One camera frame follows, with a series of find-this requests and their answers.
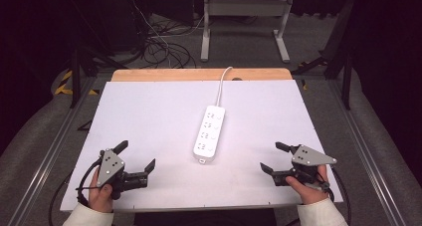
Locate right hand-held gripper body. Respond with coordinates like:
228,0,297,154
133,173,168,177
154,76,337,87
270,144,338,191

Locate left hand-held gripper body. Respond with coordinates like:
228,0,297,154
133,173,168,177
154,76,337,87
96,148,149,201

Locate person's left hand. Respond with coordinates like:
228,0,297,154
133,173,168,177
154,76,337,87
88,167,114,214

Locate person's right hand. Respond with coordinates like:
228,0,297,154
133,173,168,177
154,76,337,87
286,164,330,206

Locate white board table cover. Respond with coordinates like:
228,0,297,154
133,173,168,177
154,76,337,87
60,80,344,212

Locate white power strip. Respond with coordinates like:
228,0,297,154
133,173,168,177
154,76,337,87
192,105,227,165

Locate yellow black hazard tape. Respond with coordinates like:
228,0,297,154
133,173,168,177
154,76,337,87
53,70,100,97

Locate black metal stand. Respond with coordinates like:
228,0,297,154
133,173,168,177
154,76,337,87
292,0,356,112
68,45,130,110

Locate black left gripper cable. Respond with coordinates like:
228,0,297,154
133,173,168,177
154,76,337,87
76,157,104,208

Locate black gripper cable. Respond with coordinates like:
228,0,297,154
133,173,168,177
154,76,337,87
76,157,104,208
326,165,352,226

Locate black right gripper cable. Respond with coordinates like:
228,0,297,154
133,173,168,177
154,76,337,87
326,165,352,226

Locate aluminium floor rail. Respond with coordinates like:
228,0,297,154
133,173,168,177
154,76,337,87
6,78,98,226
327,81,407,226

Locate black floor cable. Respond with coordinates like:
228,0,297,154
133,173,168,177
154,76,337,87
48,170,75,226

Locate white power strip cord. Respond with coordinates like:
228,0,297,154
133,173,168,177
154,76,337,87
215,66,234,108

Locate tangle of black floor cables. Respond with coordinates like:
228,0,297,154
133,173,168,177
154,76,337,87
130,15,207,70

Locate white metal desk frame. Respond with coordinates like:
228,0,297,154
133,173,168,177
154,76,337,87
200,0,296,64

